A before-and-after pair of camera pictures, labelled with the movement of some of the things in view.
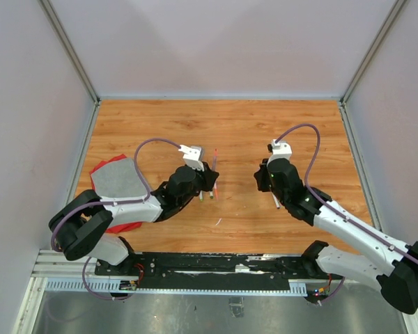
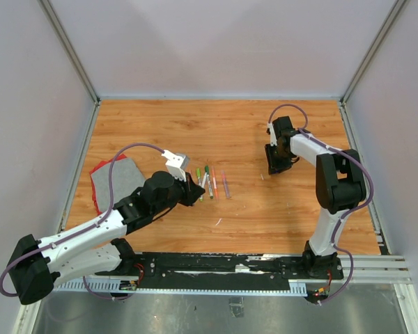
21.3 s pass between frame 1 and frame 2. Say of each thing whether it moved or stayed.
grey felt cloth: stayed
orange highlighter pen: stayed
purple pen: moved
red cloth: stayed
